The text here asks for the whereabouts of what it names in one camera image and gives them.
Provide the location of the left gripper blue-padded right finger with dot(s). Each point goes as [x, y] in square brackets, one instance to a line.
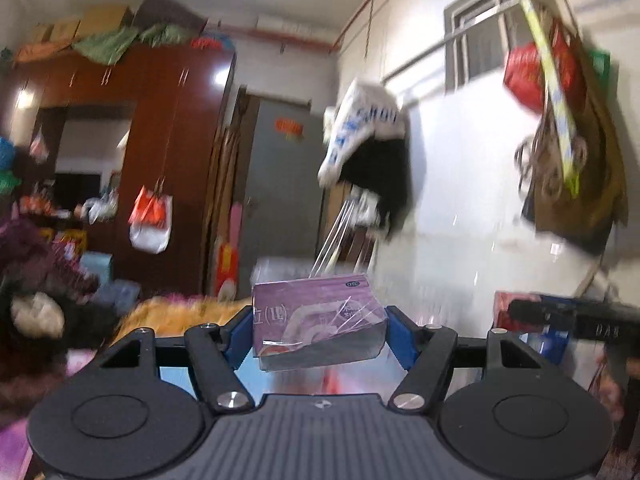
[425, 353]

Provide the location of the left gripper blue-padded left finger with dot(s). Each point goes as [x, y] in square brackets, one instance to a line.
[216, 353]

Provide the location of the purple box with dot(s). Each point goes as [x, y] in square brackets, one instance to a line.
[316, 322]

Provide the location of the yellow orange blanket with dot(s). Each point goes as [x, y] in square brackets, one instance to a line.
[172, 316]

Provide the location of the clear plastic basket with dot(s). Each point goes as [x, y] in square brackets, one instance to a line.
[280, 269]

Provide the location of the brown hanging bag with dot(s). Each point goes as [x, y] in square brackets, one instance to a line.
[582, 214]

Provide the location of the orange white plastic bag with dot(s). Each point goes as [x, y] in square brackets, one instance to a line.
[150, 222]

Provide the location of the pile of dark clothes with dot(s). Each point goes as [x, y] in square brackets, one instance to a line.
[41, 295]

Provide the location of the black hanging garment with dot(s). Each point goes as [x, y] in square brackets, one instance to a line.
[382, 168]

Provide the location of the dark red wooden wardrobe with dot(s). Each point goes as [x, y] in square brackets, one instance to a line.
[177, 95]

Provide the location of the grey metal door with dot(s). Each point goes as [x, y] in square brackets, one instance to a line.
[282, 209]

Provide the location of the white bag with blue letters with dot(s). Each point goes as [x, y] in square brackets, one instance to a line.
[367, 110]

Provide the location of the red hanging plastic bag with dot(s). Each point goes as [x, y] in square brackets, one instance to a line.
[524, 78]

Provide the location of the green cloth on wardrobe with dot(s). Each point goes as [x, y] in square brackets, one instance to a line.
[107, 48]

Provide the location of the cardboard boxes on wardrobe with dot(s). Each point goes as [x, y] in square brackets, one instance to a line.
[96, 20]

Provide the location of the window with grey frame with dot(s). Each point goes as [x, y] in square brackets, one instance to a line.
[485, 47]

